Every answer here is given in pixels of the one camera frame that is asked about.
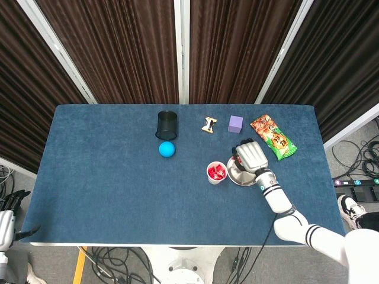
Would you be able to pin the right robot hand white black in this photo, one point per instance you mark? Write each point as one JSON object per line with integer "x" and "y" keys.
{"x": 251, "y": 156}

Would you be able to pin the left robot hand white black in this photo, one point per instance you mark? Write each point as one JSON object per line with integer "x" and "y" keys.
{"x": 6, "y": 229}

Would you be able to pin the small red object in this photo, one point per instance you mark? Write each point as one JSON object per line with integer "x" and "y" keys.
{"x": 237, "y": 159}

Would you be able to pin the red candies heap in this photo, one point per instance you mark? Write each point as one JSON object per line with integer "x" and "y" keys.
{"x": 216, "y": 172}

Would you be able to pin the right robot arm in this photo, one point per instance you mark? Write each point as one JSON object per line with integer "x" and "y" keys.
{"x": 275, "y": 198}

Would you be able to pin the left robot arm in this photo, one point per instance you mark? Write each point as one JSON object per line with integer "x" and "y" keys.
{"x": 3, "y": 263}

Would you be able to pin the white paper cup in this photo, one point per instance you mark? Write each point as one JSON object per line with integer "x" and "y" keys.
{"x": 214, "y": 182}

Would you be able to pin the black mesh pen cup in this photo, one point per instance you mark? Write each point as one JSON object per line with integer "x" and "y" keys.
{"x": 167, "y": 124}

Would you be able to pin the round metal plate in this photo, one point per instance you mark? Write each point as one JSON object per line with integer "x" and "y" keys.
{"x": 240, "y": 177}

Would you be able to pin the orange green snack bag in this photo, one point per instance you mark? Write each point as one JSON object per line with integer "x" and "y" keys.
{"x": 274, "y": 137}

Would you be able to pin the purple cube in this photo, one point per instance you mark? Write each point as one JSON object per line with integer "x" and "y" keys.
{"x": 235, "y": 124}

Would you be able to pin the grey trouser leg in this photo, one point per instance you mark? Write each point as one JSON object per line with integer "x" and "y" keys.
{"x": 19, "y": 266}

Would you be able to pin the white shoe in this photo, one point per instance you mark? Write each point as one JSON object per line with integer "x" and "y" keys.
{"x": 35, "y": 275}

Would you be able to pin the yellow floor tape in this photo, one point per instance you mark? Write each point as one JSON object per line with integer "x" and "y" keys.
{"x": 79, "y": 266}

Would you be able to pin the blue ball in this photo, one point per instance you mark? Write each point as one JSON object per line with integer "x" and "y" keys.
{"x": 167, "y": 149}

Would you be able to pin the brown pleated curtain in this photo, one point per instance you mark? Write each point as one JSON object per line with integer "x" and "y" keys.
{"x": 340, "y": 59}
{"x": 23, "y": 88}
{"x": 118, "y": 53}
{"x": 237, "y": 53}

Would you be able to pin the white black sneaker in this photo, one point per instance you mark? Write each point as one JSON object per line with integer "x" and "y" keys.
{"x": 350, "y": 211}

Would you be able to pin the blue fabric table mat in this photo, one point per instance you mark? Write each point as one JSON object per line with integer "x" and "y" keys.
{"x": 118, "y": 192}

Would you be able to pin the black foot pedals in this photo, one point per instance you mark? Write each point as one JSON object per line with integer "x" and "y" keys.
{"x": 364, "y": 193}

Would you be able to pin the black trouser leg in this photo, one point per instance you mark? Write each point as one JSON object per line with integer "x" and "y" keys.
{"x": 370, "y": 220}

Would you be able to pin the white partition frame rail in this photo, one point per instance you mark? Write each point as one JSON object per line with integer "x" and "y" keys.
{"x": 17, "y": 170}
{"x": 352, "y": 128}

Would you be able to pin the white partition frame post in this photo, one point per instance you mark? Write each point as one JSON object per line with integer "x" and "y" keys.
{"x": 182, "y": 44}
{"x": 283, "y": 51}
{"x": 57, "y": 48}

